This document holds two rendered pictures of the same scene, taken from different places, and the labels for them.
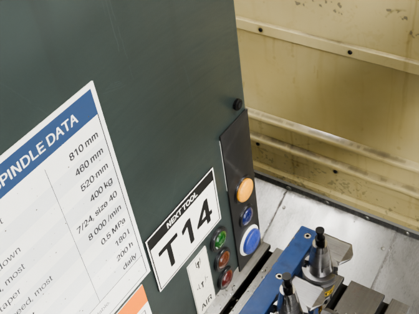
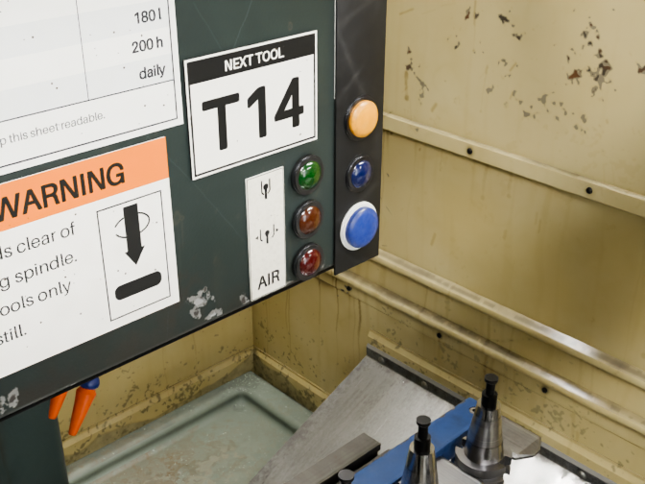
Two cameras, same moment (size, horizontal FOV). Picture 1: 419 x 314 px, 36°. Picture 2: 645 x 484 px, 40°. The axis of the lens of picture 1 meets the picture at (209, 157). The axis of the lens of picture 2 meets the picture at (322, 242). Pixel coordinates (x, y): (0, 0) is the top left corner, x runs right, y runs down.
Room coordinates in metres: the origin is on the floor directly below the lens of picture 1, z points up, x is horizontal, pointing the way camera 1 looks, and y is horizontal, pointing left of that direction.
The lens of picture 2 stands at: (-0.12, -0.06, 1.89)
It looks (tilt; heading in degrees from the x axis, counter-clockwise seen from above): 27 degrees down; 6
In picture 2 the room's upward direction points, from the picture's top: straight up
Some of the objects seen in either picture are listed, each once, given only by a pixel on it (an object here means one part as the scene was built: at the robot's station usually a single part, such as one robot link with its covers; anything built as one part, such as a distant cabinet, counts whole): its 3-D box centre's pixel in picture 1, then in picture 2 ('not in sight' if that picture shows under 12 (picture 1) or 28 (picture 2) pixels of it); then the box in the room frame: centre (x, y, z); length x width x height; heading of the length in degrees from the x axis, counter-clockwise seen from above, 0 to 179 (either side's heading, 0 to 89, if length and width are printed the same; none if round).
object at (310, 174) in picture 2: (219, 239); (308, 175); (0.40, 0.00, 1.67); 0.02 x 0.01 x 0.02; 139
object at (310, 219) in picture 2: (223, 259); (309, 219); (0.40, 0.00, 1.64); 0.02 x 0.01 x 0.02; 139
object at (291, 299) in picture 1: (288, 301); (420, 472); (0.59, -0.09, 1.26); 0.04 x 0.04 x 0.07
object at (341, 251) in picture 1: (333, 250); (511, 439); (0.71, -0.20, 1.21); 0.07 x 0.05 x 0.01; 49
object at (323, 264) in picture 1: (320, 255); (486, 427); (0.67, -0.16, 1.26); 0.04 x 0.04 x 0.07
